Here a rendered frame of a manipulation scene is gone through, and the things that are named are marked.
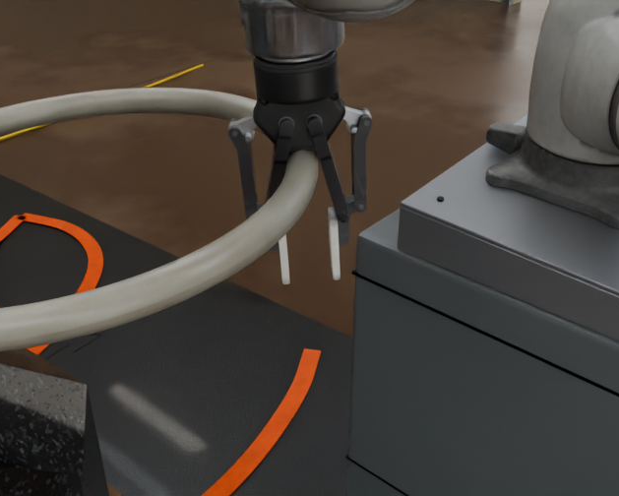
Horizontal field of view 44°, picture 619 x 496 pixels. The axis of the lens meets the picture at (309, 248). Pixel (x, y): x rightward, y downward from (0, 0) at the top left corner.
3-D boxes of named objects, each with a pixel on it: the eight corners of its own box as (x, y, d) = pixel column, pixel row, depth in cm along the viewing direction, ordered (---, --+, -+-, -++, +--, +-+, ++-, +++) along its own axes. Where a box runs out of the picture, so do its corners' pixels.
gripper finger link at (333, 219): (327, 207, 77) (335, 206, 77) (331, 265, 81) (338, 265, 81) (330, 220, 75) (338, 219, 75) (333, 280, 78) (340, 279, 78)
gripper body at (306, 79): (339, 34, 71) (342, 128, 76) (247, 41, 71) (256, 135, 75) (346, 58, 64) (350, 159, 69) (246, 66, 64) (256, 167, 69)
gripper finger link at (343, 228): (334, 194, 76) (364, 192, 76) (337, 238, 78) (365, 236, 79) (336, 201, 75) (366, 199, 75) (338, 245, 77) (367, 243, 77)
